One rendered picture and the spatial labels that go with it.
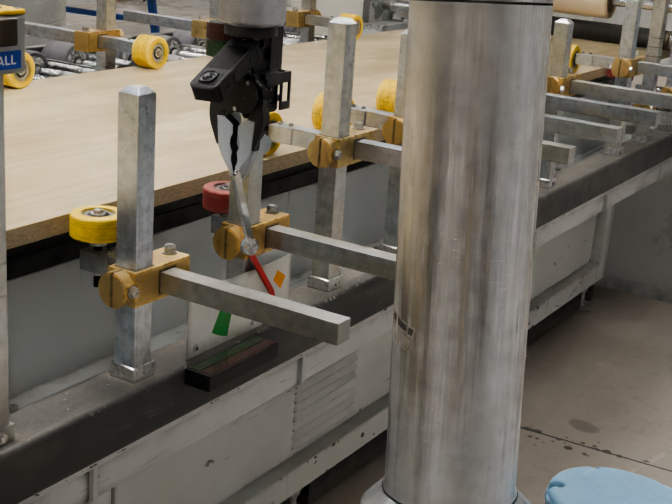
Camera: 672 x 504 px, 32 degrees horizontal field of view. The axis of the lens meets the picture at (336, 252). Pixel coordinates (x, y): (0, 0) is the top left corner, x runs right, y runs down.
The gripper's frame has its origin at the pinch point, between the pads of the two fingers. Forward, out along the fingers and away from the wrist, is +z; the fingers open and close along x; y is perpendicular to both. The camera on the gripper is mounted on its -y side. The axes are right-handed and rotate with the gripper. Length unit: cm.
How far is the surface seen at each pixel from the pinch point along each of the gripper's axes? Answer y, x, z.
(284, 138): 40.7, 19.5, 4.8
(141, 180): -12.4, 6.1, 0.0
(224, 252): 8.9, 7.9, 15.5
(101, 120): 41, 63, 9
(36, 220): -14.9, 22.7, 8.5
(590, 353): 214, 14, 100
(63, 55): 127, 158, 17
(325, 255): 15.9, -5.6, 14.5
